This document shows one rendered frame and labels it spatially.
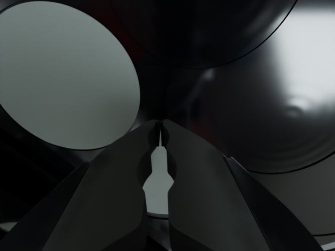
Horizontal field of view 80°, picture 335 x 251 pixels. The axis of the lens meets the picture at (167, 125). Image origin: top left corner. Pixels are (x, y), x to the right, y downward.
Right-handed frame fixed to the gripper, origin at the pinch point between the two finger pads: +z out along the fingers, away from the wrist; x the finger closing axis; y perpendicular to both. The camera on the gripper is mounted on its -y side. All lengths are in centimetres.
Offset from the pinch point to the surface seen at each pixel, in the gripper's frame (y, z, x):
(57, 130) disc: 1.8, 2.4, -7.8
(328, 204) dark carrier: 9.9, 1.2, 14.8
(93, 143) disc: 3.0, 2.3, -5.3
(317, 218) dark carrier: 12.1, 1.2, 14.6
